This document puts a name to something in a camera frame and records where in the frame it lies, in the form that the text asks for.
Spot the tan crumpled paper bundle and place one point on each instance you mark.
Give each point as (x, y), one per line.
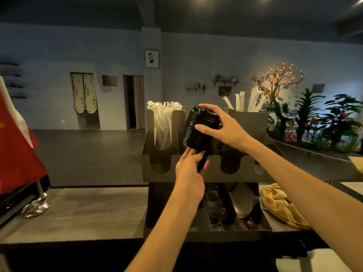
(280, 206)

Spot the open cardboard box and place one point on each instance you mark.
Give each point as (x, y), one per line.
(356, 161)

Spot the small brown wall picture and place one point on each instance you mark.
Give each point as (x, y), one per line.
(109, 80)

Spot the bundle of thick paper straws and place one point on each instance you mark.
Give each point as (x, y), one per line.
(249, 100)

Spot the white paper cup stack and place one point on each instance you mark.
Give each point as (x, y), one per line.
(309, 262)

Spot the grey wall picture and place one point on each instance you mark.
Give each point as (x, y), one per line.
(318, 88)

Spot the wall shelf with figurines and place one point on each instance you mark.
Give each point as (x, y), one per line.
(226, 80)

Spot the person's left forearm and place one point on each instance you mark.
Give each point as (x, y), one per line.
(164, 237)

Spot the beige doorway curtain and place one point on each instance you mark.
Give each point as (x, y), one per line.
(139, 103)

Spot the cream floral door curtain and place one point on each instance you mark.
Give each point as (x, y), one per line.
(84, 93)

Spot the person's right forearm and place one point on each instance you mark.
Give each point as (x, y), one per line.
(312, 195)

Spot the orange blossom tree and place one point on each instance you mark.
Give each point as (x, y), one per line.
(278, 79)

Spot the bundle of white wrapped straws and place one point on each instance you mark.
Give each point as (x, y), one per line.
(164, 121)

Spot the red flag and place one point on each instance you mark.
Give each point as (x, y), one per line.
(17, 155)

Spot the person's right hand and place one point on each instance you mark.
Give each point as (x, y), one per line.
(229, 133)

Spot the black box counter device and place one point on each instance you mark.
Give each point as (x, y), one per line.
(353, 188)

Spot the person's left hand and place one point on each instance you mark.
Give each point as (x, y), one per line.
(191, 181)

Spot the grey foil pouch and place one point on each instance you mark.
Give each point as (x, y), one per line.
(244, 199)

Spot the framed wall picture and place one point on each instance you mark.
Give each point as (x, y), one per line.
(151, 58)

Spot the dark wall photo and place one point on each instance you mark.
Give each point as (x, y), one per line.
(225, 90)

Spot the small red packet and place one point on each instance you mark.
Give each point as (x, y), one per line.
(246, 223)

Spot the green indoor plant bed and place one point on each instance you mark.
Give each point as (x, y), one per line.
(317, 124)

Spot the black cup lid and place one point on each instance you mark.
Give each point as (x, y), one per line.
(195, 135)

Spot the small dark wall shelf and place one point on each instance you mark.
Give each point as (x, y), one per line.
(196, 88)

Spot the clear plastic bag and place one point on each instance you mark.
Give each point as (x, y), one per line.
(215, 209)

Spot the tiered wall shelves with ornaments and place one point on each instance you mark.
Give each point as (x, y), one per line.
(14, 82)

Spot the dark metal organizer box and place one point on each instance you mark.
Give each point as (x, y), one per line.
(241, 172)

